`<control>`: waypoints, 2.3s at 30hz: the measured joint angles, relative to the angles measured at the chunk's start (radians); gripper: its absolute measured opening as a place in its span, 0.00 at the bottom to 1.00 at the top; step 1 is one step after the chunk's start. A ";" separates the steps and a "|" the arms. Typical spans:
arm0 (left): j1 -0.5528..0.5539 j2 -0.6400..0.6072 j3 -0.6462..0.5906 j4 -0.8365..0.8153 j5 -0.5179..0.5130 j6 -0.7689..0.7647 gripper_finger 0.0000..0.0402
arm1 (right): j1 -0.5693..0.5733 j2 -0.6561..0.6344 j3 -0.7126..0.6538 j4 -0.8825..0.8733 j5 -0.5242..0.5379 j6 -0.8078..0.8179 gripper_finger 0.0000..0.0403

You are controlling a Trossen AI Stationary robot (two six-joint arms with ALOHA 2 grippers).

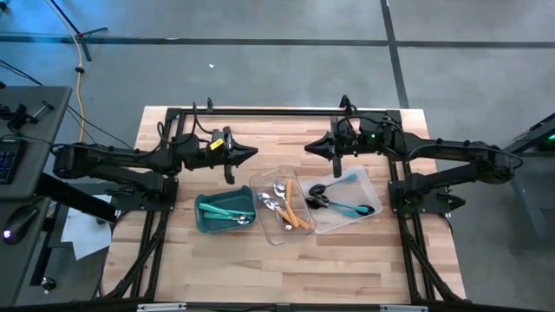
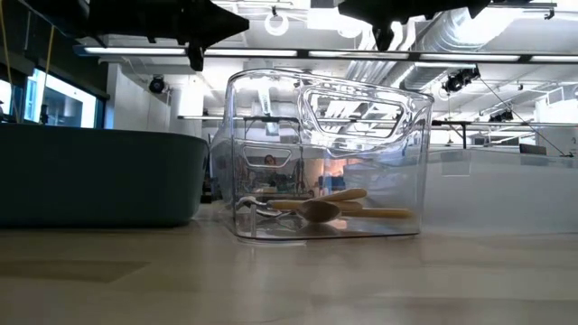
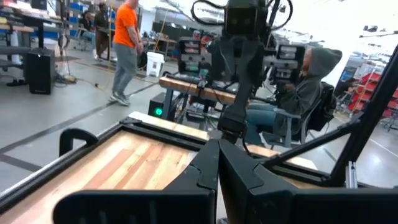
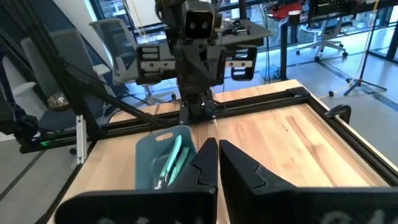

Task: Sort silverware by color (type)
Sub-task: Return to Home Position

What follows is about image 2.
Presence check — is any black horizontal rail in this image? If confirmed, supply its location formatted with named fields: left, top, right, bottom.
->
left=431, top=118, right=578, bottom=150

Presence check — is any linear ceiling light fixture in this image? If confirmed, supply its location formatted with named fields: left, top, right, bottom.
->
left=74, top=43, right=578, bottom=64

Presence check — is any thin black diagonal cable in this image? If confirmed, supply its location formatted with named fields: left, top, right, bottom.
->
left=478, top=77, right=573, bottom=157

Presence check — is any blue background table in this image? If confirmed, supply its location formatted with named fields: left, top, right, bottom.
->
left=321, top=175, right=348, bottom=190

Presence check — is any white ring lamp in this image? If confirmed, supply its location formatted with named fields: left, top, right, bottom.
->
left=263, top=11, right=291, bottom=38

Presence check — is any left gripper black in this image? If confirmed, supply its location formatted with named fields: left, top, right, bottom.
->
left=151, top=0, right=250, bottom=72

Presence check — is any clear plastic bin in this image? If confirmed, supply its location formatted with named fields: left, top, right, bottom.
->
left=208, top=67, right=434, bottom=241

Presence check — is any person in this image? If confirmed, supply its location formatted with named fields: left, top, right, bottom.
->
left=259, top=153, right=290, bottom=187

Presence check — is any frosted white plastic bin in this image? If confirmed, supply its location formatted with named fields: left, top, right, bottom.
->
left=422, top=147, right=578, bottom=237

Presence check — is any wood-handled silver fork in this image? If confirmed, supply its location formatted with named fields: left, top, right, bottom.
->
left=311, top=187, right=369, bottom=204
left=235, top=195, right=365, bottom=218

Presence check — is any yellow hanging cord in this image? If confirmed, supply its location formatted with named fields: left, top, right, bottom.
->
left=41, top=24, right=56, bottom=112

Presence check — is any wood-handled silver spoon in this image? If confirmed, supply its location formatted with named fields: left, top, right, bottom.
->
left=295, top=200, right=415, bottom=225

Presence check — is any teal plastic bin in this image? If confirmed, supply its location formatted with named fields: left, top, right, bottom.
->
left=0, top=122, right=210, bottom=229

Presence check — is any black ceiling camera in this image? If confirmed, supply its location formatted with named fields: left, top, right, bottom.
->
left=147, top=74, right=167, bottom=95
left=441, top=66, right=482, bottom=95
left=488, top=109, right=516, bottom=124

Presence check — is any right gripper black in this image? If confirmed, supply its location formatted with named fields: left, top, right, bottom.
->
left=338, top=0, right=491, bottom=52

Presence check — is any bright window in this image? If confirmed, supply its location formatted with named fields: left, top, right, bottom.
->
left=0, top=67, right=98, bottom=127

